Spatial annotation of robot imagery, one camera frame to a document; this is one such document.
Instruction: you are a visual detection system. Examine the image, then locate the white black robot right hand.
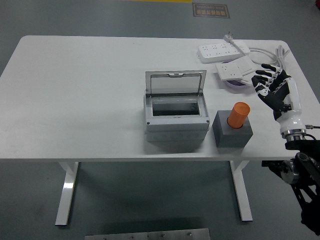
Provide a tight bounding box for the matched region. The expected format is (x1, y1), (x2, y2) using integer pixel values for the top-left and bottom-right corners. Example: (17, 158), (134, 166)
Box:
(251, 63), (306, 135)

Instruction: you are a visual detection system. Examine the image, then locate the orange cylinder battery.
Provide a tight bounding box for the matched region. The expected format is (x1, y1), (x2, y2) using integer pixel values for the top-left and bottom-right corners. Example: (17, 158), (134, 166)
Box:
(226, 101), (251, 130)

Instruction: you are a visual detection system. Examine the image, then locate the smoky transparent box lid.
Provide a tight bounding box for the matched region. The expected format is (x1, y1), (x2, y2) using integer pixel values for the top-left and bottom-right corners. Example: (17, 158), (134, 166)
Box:
(145, 70), (207, 98)

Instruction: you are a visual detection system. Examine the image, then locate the light grey junction box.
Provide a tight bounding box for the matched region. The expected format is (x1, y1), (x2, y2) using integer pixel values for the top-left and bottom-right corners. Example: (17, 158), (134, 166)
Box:
(143, 92), (210, 144)

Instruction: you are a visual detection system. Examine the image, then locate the grey block with round hole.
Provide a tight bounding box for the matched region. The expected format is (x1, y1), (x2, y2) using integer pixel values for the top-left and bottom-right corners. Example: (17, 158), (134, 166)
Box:
(211, 109), (254, 149)

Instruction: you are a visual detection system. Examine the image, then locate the purple round disc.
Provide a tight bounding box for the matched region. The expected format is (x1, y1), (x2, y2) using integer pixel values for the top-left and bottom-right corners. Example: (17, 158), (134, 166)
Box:
(224, 79), (252, 89)

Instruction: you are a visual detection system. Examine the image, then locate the white table leg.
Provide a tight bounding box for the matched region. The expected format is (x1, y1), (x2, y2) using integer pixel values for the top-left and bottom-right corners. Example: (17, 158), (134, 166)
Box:
(229, 160), (253, 222)
(54, 161), (80, 227)

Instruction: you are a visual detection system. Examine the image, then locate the white multi-socket power strip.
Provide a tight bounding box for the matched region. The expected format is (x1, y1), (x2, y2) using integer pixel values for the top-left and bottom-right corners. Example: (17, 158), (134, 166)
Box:
(196, 42), (251, 64)

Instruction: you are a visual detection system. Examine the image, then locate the brown floor sign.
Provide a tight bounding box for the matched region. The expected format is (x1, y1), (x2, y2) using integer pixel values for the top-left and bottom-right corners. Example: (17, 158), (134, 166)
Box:
(192, 2), (230, 19)

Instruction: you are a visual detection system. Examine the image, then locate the grey metal plate with screws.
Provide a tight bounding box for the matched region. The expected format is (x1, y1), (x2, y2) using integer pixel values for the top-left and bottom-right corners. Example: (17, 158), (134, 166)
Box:
(84, 227), (211, 240)

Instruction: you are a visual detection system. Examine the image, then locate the black perforated bracket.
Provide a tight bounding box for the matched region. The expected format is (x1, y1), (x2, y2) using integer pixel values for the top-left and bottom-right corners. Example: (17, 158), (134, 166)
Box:
(261, 160), (283, 168)

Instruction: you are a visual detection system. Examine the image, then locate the white power cord with plug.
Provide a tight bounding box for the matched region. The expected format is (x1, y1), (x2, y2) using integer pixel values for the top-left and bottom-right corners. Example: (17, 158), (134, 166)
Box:
(223, 31), (291, 73)

